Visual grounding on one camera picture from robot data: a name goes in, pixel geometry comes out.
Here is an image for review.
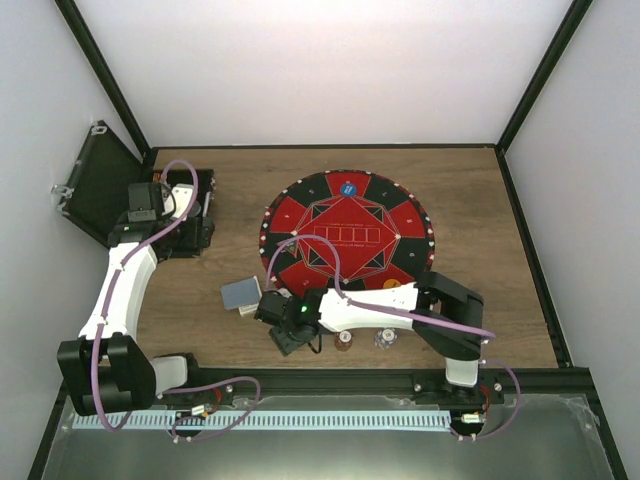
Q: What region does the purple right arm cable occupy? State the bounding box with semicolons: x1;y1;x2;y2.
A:
265;234;522;442

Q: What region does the light blue slotted cable duct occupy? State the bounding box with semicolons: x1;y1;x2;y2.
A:
72;409;452;431

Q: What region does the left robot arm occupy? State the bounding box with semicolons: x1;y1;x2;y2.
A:
57;183;205;417

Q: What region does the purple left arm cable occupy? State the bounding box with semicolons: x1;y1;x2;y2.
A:
89;159;262;445

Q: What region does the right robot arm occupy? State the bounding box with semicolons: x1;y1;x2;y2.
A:
254;271;494;403

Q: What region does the white playing card box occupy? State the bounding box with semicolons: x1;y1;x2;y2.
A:
238;304;258;317

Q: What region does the blue backed card deck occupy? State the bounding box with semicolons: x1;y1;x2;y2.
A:
220;276;262;310

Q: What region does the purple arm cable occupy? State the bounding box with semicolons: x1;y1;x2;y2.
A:
265;234;522;442
89;159;262;445

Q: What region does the blue small blind button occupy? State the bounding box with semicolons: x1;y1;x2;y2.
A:
339;182;357;197

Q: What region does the orange black chip stack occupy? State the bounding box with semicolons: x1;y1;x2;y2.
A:
334;330;353;352

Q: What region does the black poker case tray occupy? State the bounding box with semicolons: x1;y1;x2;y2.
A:
153;169;216;261

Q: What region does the round red black poker mat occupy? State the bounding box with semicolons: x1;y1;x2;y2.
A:
259;170;436;297

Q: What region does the black aluminium front rail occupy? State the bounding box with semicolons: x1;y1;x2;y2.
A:
59;367;594;401

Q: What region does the orange big blind button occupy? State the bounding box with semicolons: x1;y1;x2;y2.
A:
383;278;402;289

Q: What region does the black poker case lid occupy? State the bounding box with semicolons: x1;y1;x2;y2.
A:
51;120;143;247

